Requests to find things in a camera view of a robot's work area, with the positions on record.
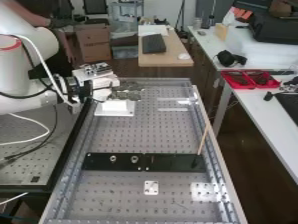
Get clear box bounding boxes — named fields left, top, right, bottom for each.
left=39, top=78, right=248, bottom=224

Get black cable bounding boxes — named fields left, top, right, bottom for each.
left=0, top=104, right=60, bottom=168

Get wooden desk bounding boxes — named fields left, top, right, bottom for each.
left=137, top=24, right=196, bottom=68

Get black headphones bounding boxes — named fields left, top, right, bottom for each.
left=216, top=49, right=249, bottom=67

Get white desk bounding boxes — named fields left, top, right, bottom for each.
left=188, top=24, right=298, bottom=73
left=212, top=74, right=298, bottom=186

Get person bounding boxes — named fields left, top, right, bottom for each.
left=15, top=0, right=77, bottom=79

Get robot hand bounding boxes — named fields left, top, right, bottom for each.
left=72, top=61, right=144, bottom=103

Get black plate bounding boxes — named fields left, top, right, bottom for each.
left=83, top=152, right=208, bottom=173

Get black case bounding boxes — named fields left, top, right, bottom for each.
left=246, top=9, right=298, bottom=45

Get grey storage crate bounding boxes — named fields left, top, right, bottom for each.
left=111, top=33, right=140, bottom=61

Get black keyboard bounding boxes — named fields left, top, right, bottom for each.
left=140, top=33, right=168, bottom=55

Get small white box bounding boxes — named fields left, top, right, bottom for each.
left=93, top=99, right=137, bottom=118

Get red tray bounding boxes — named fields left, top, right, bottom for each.
left=246, top=69, right=282, bottom=89
left=220, top=69, right=258, bottom=90

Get thin stick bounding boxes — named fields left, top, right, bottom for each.
left=190, top=111, right=214, bottom=168

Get white cable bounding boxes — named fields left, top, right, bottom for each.
left=0, top=112, right=51, bottom=147
left=0, top=192, right=29, bottom=206

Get cardboard box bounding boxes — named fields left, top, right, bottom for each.
left=73, top=23, right=113, bottom=63

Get black desk mat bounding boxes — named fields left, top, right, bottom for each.
left=274, top=93, right=298, bottom=126

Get small white metal bracket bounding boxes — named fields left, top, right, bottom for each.
left=143, top=180, right=160, bottom=196

